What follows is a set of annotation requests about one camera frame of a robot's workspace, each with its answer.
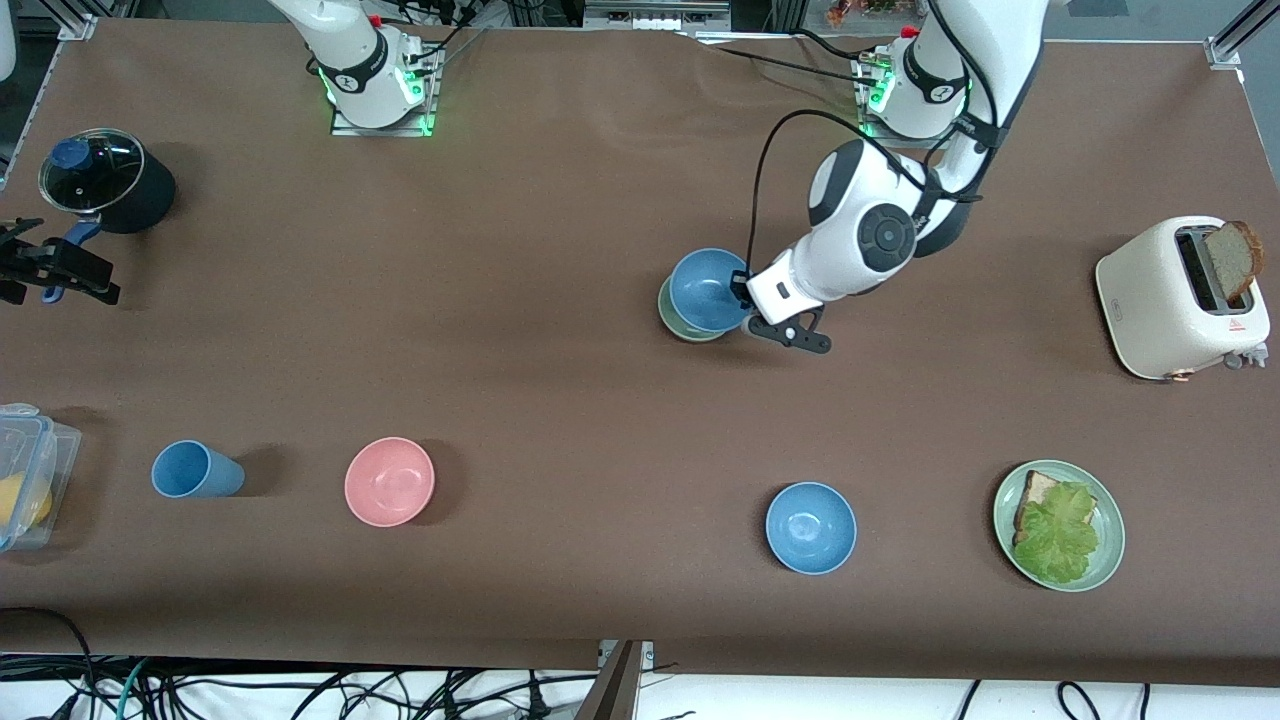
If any blue plastic bowl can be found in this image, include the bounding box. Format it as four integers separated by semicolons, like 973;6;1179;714
765;482;858;576
668;248;753;334

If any green plastic bowl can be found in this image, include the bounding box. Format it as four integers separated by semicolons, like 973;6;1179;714
657;275;731;344

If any pink plastic bowl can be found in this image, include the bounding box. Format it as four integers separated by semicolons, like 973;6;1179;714
344;437;436;528

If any glass pot lid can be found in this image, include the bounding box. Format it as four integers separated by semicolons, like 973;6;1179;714
38;128;146;214

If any clear plastic food container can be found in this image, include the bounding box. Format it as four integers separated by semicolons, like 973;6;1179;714
0;403;83;553

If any blue plastic cup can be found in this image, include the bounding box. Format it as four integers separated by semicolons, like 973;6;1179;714
152;440;246;499

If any yellow lemon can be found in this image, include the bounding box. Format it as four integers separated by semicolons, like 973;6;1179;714
0;475;51;531

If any brown table cover mat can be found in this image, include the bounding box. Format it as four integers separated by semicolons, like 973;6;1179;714
0;18;1280;691

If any grey metal equipment box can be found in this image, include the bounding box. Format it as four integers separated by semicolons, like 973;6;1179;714
583;0;733;31

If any white bread slice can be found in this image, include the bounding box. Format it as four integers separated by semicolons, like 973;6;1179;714
1013;470;1098;546

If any green lettuce leaf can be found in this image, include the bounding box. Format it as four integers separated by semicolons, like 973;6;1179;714
1015;482;1101;586

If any cream white toaster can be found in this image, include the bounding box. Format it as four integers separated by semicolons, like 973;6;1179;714
1095;217;1271;381

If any green ribbed plate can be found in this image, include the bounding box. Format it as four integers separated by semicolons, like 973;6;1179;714
993;460;1126;593

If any brown bread slice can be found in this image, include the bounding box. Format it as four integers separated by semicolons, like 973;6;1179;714
1203;220;1265;303

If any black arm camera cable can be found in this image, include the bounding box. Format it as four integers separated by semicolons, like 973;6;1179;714
745;20;1001;291

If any dark blue handled pot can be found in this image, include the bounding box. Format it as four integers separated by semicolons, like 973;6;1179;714
40;128;178;301

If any aluminium table edge rail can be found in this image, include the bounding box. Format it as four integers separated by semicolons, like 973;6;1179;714
0;40;63;191

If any black base power cable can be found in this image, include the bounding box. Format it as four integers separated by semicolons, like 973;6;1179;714
690;30;881;86
400;0;491;76

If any aluminium frame profile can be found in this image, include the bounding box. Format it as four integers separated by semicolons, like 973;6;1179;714
55;0;131;43
1205;0;1280;71

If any black looped floor cable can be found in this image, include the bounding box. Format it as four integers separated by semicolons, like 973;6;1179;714
0;608;96;720

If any dark metal frame post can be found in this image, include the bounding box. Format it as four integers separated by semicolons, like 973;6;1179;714
575;640;656;720

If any teal cable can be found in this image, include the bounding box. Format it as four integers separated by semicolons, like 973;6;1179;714
118;655;151;720

